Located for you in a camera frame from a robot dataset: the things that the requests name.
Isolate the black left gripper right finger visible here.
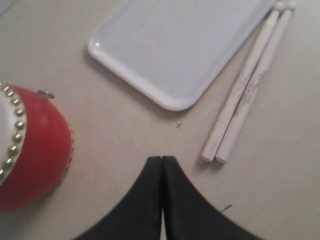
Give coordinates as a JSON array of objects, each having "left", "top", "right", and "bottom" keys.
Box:
[{"left": 161, "top": 156, "right": 260, "bottom": 240}]

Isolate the small red drum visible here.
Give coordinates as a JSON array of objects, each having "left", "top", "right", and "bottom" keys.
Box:
[{"left": 0, "top": 82, "right": 74, "bottom": 213}]

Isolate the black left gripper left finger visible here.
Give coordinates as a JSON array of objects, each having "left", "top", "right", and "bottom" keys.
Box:
[{"left": 76, "top": 156, "right": 162, "bottom": 240}]

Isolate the white drumstick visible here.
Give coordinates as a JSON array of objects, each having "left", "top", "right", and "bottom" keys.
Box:
[
  {"left": 215, "top": 0, "right": 296, "bottom": 164},
  {"left": 200, "top": 0, "right": 285, "bottom": 162}
]

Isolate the white rectangular tray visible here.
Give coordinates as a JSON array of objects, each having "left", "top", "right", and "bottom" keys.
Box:
[{"left": 87, "top": 0, "right": 274, "bottom": 112}]

